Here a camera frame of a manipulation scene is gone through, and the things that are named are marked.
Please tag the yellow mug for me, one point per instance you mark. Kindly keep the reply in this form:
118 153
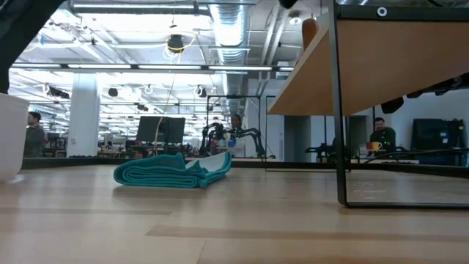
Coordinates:
376 145

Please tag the large black screen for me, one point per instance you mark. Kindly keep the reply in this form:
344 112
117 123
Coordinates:
436 133

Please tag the wooden tray with black ends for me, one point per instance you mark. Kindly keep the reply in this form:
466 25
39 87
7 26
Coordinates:
384 62

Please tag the teal folded towel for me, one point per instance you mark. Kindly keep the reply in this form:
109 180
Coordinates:
161 172

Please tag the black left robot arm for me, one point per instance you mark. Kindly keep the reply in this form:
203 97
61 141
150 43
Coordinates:
22 29

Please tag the white pillar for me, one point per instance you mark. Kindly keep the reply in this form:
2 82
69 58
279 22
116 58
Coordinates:
83 117

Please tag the background black monitor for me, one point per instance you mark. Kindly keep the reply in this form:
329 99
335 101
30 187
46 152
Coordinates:
150 130

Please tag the background black stand frame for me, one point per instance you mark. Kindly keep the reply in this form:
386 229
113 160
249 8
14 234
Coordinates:
234 96

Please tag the person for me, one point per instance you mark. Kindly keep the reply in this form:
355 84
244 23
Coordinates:
236 121
383 137
33 139

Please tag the background black robot arm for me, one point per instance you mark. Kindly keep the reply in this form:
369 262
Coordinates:
322 149
214 132
253 132

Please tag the white ceramic mug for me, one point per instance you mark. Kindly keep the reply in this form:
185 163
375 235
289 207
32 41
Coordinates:
12 139

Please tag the black aluminium table frame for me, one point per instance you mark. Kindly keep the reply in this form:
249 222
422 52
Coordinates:
55 163

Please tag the black ceiling camera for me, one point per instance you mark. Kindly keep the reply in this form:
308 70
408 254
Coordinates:
176 43

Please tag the silver air duct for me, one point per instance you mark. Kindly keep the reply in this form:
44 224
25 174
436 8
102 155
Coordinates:
229 29

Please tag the overhead light bar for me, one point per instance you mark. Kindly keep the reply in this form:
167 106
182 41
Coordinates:
238 67

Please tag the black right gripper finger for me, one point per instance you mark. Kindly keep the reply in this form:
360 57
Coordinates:
392 105

